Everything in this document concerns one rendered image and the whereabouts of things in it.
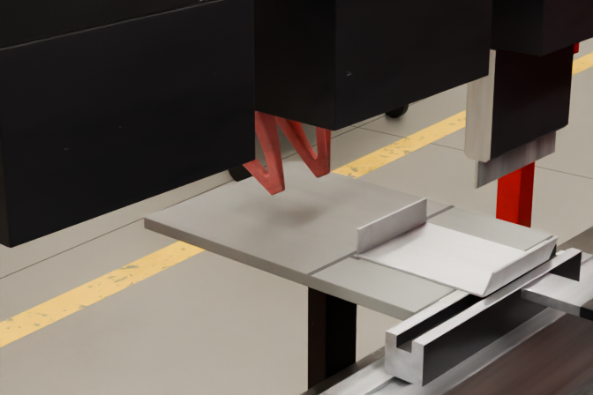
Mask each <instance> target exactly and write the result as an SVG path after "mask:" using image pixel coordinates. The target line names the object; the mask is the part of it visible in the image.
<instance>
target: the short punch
mask: <svg viewBox="0 0 593 395"><path fill-rule="evenodd" d="M573 58H574V45H571V46H568V47H566V48H562V49H559V50H557V51H554V52H551V53H549V54H547V55H544V56H533V55H529V54H524V53H519V52H514V51H510V50H504V49H500V48H491V47H490V61H489V75H488V76H486V77H483V78H479V79H477V80H474V81H471V82H469V83H467V102H466V122H465V141H464V153H465V155H466V156H467V158H469V159H472V160H476V165H475V182H474V189H475V190H476V189H478V188H480V187H482V186H484V185H486V184H487V183H491V182H493V181H495V180H497V179H499V178H500V177H502V176H504V175H508V174H510V173H512V172H514V171H515V170H517V169H519V168H523V167H525V166H527V165H529V164H530V163H532V162H534V161H536V160H540V159H542V158H543V157H545V156H547V155H549V154H551V153H554V152H555V142H556V131H557V130H560V129H562V128H564V127H566V126H567V125H568V117H569V106H570V93H571V82H572V69H573Z"/></svg>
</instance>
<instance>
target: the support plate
mask: <svg viewBox="0 0 593 395"><path fill-rule="evenodd" d="M282 166H283V174H284V183H285V190H284V191H282V192H279V193H277V194H274V195H271V194H270V193H269V192H268V191H267V190H266V189H265V188H264V187H263V186H262V185H261V184H260V183H259V182H258V181H257V179H256V178H255V177H254V176H252V177H249V178H247V179H244V180H242V181H240V182H237V183H233V184H231V185H228V186H226V187H223V188H220V189H218V190H214V191H212V192H209V193H207V194H205V195H202V196H199V197H196V198H193V199H191V200H188V201H185V202H183V203H181V204H178V205H174V206H171V207H170V208H167V209H164V210H162V211H159V212H156V213H153V214H150V215H148V216H146V217H144V228H146V229H149V230H151V231H154V232H156V233H159V234H162V235H166V236H168V237H171V238H173V239H176V240H178V241H181V242H185V243H188V244H190V245H193V246H196V247H198V248H201V249H203V250H207V251H210V252H213V253H215V254H218V255H220V256H223V257H227V258H230V259H232V260H235V261H237V262H240V263H242V264H245V265H249V266H252V267H254V268H257V269H260V270H262V271H265V272H269V273H272V274H274V275H276V276H279V277H282V278H284V279H288V280H291V281H294V282H296V283H298V284H301V285H304V286H307V287H310V288H313V289H316V290H319V291H321V292H323V293H326V294H330V295H332V296H335V297H338V298H341V299H343V300H345V301H348V302H353V303H355V304H357V305H360V306H363V307H366V308H367V309H372V310H375V311H378V312H379V313H382V314H385V315H388V316H390V317H394V318H397V319H400V320H402V321H405V320H407V319H408V318H410V317H413V316H414V315H415V314H417V313H419V312H421V311H422V310H424V309H427V308H429V307H430V306H432V305H433V304H435V303H436V302H439V300H440V299H442V298H444V297H446V296H448V295H449V294H451V293H453V292H455V291H456V290H458V289H455V288H452V287H447V286H444V285H441V284H439V283H436V282H433V281H430V280H427V279H423V278H420V277H417V276H415V275H412V274H409V273H406V272H402V271H399V270H396V269H393V268H390V267H387V266H384V265H380V264H377V263H374V262H372V261H369V260H366V259H363V258H361V259H359V260H356V259H354V258H351V257H348V258H346V259H344V260H342V261H341V262H339V263H337V264H335V265H331V266H329V267H327V268H326V269H324V270H322V271H320V272H317V273H315V274H313V275H312V276H310V275H308V274H307V273H309V272H312V271H314V270H316V269H318V268H320V267H322V266H324V265H327V264H329V263H331V262H333V261H334V260H336V259H339V258H341V257H344V256H346V255H348V254H349V253H351V252H353V251H355V250H357V229H358V228H360V227H362V226H364V225H367V224H369V223H371V222H373V221H375V220H378V219H380V218H382V217H384V216H386V215H388V214H390V213H392V212H395V211H397V210H400V209H402V208H403V207H405V206H407V205H411V204H413V203H415V202H416V201H418V200H421V199H423V197H418V196H414V195H411V194H408V193H405V192H401V191H398V190H393V189H389V188H386V187H383V186H379V185H377V184H373V183H368V182H365V181H361V180H358V179H355V178H352V177H348V176H345V175H339V174H336V173H333V172H330V173H329V174H327V175H323V176H321V177H319V178H317V177H316V176H315V175H314V174H313V173H312V171H311V170H310V169H309V168H308V167H307V165H305V164H302V163H298V162H295V161H291V162H290V163H287V164H284V165H282ZM426 222H428V223H431V224H433V225H437V226H440V227H445V228H448V229H452V230H454V231H457V232H461V233H464V234H467V235H472V236H475V237H478V238H482V239H485V240H487V241H491V242H496V243H499V244H502V245H506V246H508V247H512V248H515V249H518V250H523V251H527V250H530V249H532V248H533V247H535V246H537V245H538V244H540V243H541V242H544V241H548V240H550V239H552V238H553V235H552V234H549V233H545V232H543V231H539V230H535V229H533V228H529V227H524V226H521V225H517V224H514V223H511V222H508V221H504V220H499V219H495V218H493V217H489V216H486V215H483V214H480V213H476V212H471V211H468V210H464V209H461V208H458V207H453V208H451V209H449V210H447V211H445V212H443V213H441V214H438V215H436V216H434V217H432V218H430V219H428V220H427V221H426Z"/></svg>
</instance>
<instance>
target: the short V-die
mask: <svg viewBox="0 0 593 395"><path fill-rule="evenodd" d="M556 249H557V243H556V244H555V246H554V248H553V250H552V253H551V255H550V257H549V259H548V260H546V261H544V262H543V263H542V264H540V265H538V266H536V267H535V268H533V269H531V270H529V271H528V272H525V273H524V274H523V275H521V276H520V277H518V278H516V279H514V280H512V281H510V282H509V283H507V284H506V285H505V286H503V287H500V288H499V289H497V290H495V291H494V292H492V293H490V294H488V295H487V296H486V297H483V298H482V297H479V296H476V295H473V294H469V293H467V294H465V295H464V296H462V297H460V298H459V299H457V300H455V301H453V302H451V303H449V304H448V303H445V302H442V301H439V302H436V303H435V304H433V305H432V306H430V307H429V308H427V309H424V310H422V311H421V312H419V313H417V314H415V315H414V316H413V317H410V318H408V319H407V320H405V321H403V322H401V323H400V324H398V325H396V326H395V327H393V328H391V329H389V330H387V331H386V340H385V373H387V374H389V375H391V376H396V377H398V378H400V379H402V380H405V381H407V382H410V383H412V384H415V385H418V386H420V387H423V386H425V385H427V384H428V383H429V382H431V381H432V380H434V379H436V378H437V377H439V376H441V375H442V374H444V373H446V372H447V371H449V370H450V369H451V368H453V367H455V366H456V365H458V364H459V363H461V362H463V361H465V360H466V359H468V358H469V357H470V356H472V355H473V354H475V353H477V352H478V351H480V350H482V349H483V348H485V347H487V346H488V345H490V344H491V343H492V342H494V341H495V340H497V339H499V338H501V337H502V336H504V335H505V334H507V333H508V332H510V331H512V330H513V329H514V328H516V327H517V326H519V325H521V324H523V323H524V322H526V321H527V320H529V319H531V318H532V317H533V316H535V315H536V314H538V313H540V312H541V311H543V310H544V309H546V308H548V307H547V306H544V305H542V304H538V303H535V302H531V301H528V300H525V299H522V298H521V295H522V287H525V286H526V285H528V284H529V283H530V282H532V281H534V280H535V279H538V278H539V277H541V276H543V275H544V274H546V273H548V272H549V273H552V274H555V275H559V276H561V277H564V278H567V279H572V280H575V281H579V282H580V271H581V260H582V251H581V250H577V249H574V248H571V249H569V250H567V251H565V252H563V253H562V254H560V255H556Z"/></svg>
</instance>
